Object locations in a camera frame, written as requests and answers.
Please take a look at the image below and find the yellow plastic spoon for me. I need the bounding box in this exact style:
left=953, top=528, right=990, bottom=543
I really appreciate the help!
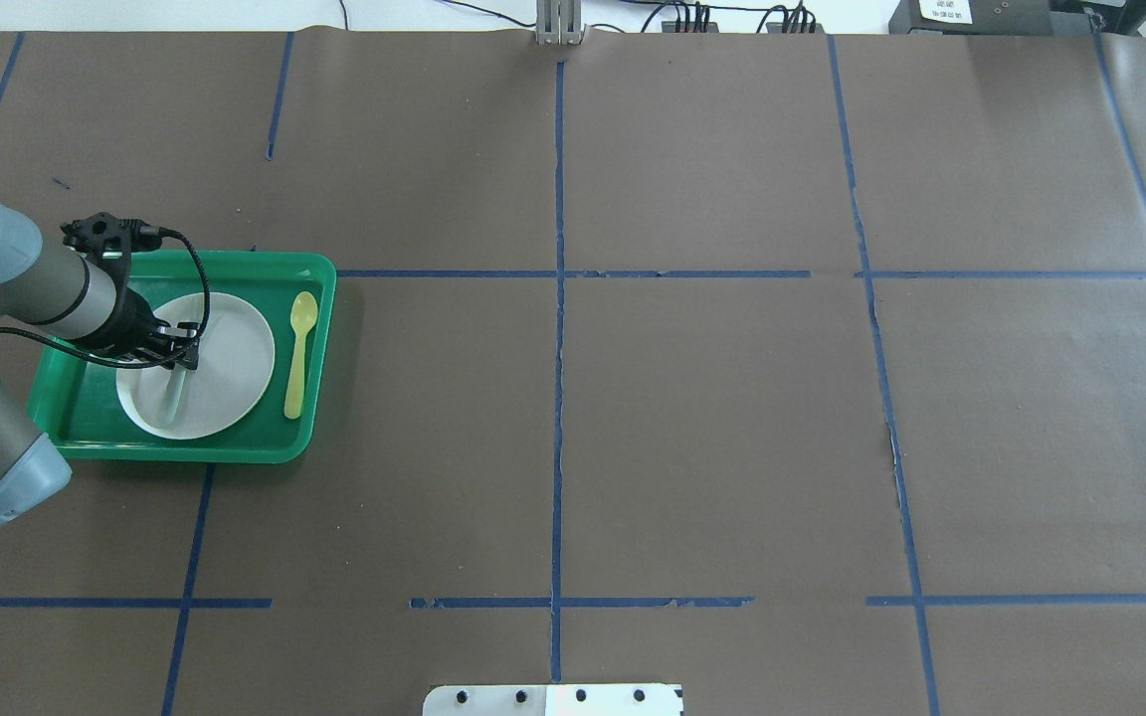
left=283, top=291, right=319, bottom=419

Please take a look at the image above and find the far orange black usb hub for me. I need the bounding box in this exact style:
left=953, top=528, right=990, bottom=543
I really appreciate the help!
left=660, top=3, right=719, bottom=36

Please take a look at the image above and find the pale translucent plastic fork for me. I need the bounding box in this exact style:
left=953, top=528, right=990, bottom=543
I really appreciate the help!
left=154, top=365, right=195, bottom=428

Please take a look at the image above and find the green plastic tray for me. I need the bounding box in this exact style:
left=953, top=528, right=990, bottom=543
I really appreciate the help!
left=28, top=251, right=338, bottom=465

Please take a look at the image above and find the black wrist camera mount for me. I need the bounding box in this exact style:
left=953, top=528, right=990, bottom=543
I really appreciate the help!
left=60, top=212, right=165, bottom=262

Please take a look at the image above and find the aluminium frame post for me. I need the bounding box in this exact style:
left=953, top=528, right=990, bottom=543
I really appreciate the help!
left=535, top=0, right=587, bottom=46

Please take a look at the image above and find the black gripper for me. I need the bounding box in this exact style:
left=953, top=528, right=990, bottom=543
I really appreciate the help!
left=95, top=286, right=204, bottom=370

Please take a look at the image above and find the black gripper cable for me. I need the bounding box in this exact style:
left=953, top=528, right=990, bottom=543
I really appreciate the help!
left=0, top=227, right=212, bottom=371

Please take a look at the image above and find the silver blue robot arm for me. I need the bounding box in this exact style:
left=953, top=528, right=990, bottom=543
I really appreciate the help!
left=0, top=203, right=211, bottom=527

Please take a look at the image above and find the white round plate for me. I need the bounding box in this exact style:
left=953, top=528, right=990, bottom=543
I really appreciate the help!
left=115, top=291, right=275, bottom=441

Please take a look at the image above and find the orange black usb hub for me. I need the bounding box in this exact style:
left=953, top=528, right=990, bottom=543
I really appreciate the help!
left=756, top=3, right=824, bottom=36
left=660, top=3, right=719, bottom=36

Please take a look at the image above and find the black desktop box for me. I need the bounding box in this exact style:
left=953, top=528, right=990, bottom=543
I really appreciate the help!
left=887, top=1, right=1053, bottom=37

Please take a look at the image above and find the near orange black usb hub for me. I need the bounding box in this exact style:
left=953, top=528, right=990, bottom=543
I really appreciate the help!
left=756, top=3, right=824, bottom=36

